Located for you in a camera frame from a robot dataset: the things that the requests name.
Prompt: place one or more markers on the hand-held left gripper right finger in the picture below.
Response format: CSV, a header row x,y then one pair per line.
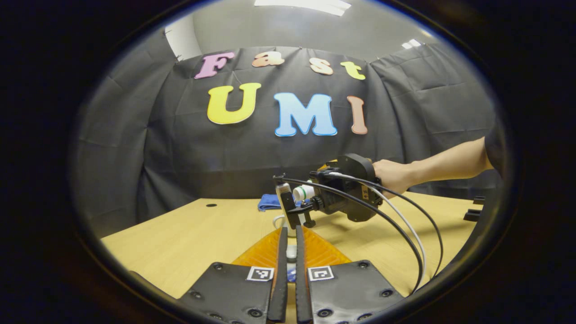
x,y
300,265

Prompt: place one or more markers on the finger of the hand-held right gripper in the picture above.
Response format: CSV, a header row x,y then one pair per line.
x,y
326,167

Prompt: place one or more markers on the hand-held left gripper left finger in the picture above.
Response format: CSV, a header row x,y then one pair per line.
x,y
283,261

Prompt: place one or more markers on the white plastic water bottle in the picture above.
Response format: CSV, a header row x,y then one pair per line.
x,y
303,192

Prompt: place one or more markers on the white teacup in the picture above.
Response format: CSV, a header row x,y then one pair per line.
x,y
275,221

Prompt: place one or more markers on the blue towel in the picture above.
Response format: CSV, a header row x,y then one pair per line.
x,y
269,202

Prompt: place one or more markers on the black backdrop cloth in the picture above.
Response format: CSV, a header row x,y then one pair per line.
x,y
225,162

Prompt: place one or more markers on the small ceiling light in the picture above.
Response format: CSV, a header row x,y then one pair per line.
x,y
411,43

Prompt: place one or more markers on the black shirt sleeve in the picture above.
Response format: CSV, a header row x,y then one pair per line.
x,y
495,153

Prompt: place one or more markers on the small black bracket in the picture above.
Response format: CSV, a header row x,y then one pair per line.
x,y
472,215

